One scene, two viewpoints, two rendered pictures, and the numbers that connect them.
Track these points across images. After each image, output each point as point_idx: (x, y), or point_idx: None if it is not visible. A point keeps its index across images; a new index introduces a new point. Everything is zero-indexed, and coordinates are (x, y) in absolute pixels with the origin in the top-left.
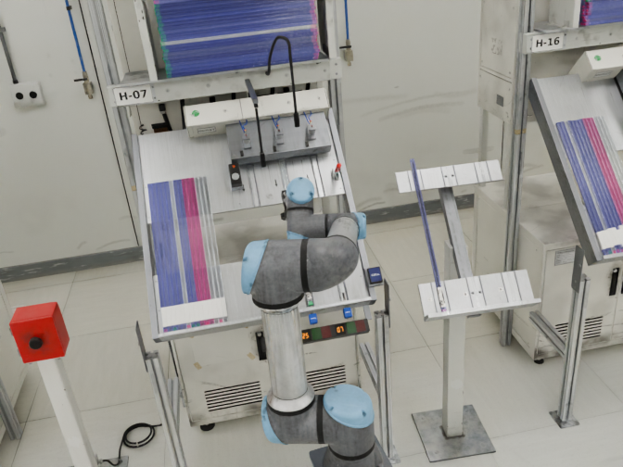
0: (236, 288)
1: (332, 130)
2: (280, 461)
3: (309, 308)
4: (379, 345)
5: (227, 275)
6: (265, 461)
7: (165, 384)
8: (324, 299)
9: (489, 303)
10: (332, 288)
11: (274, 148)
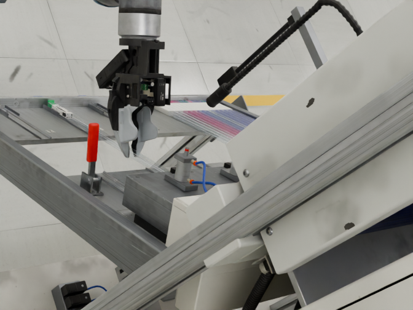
0: (159, 119)
1: (140, 229)
2: (2, 262)
3: (51, 97)
4: None
5: (180, 125)
6: (21, 264)
7: (180, 146)
8: (31, 111)
9: None
10: (25, 115)
11: (229, 163)
